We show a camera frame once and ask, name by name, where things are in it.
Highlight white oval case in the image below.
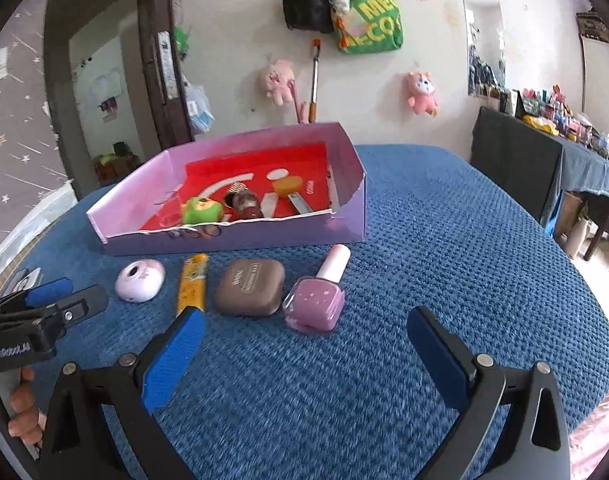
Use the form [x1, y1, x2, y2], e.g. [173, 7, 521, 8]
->
[115, 258, 166, 304]

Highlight white flat object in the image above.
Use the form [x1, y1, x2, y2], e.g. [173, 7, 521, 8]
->
[4, 267, 42, 293]

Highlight green tote bag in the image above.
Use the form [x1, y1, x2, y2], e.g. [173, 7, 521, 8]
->
[335, 0, 404, 54]

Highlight pink blanket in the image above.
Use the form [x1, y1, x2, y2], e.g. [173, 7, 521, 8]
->
[567, 360, 609, 480]

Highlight pink plush toy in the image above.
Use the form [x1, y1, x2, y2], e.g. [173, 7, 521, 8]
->
[405, 71, 439, 116]
[257, 58, 296, 106]

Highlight wall mirror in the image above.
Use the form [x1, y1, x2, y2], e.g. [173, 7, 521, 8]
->
[457, 0, 508, 98]

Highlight clear plastic piece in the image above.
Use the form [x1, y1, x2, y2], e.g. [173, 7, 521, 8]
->
[157, 192, 182, 228]

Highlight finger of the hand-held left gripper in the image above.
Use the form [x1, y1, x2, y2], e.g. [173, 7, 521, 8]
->
[46, 284, 109, 342]
[0, 276, 74, 322]

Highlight brown compact case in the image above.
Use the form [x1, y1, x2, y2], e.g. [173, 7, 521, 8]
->
[214, 258, 286, 317]

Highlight purple cardboard box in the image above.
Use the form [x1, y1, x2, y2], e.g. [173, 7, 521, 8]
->
[86, 121, 369, 257]

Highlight plastic bag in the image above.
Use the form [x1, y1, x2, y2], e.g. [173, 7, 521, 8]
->
[184, 82, 215, 133]

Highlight dark wooden door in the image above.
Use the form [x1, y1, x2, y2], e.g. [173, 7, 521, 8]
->
[137, 0, 195, 151]

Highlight white cabinet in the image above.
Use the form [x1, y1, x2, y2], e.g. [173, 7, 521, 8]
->
[579, 35, 609, 156]

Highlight table with dark cloth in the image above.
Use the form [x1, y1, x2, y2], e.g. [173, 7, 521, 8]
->
[471, 106, 609, 261]

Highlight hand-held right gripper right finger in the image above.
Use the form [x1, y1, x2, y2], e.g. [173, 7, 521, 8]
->
[406, 306, 571, 480]

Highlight metal stick with orange grip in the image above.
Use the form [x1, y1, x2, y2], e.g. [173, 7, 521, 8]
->
[309, 39, 321, 123]

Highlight clutter of small bottles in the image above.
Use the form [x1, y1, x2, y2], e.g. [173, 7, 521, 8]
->
[499, 85, 609, 161]

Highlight dark bags on cabinet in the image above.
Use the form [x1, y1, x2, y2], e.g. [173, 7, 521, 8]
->
[576, 10, 609, 43]

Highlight green toy figure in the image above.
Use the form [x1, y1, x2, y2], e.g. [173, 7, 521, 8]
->
[181, 197, 224, 226]

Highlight person's left hand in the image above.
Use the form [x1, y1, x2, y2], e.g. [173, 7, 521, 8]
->
[7, 366, 43, 447]

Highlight pink nail polish bottle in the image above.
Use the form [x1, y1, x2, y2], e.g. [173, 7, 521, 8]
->
[282, 244, 352, 333]

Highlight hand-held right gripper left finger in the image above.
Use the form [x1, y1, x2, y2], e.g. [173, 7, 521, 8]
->
[38, 306, 208, 480]

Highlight orange round container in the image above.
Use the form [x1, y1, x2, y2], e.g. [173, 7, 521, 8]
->
[273, 175, 304, 197]

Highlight silver nail clipper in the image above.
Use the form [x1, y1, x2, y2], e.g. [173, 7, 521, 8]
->
[286, 192, 311, 217]

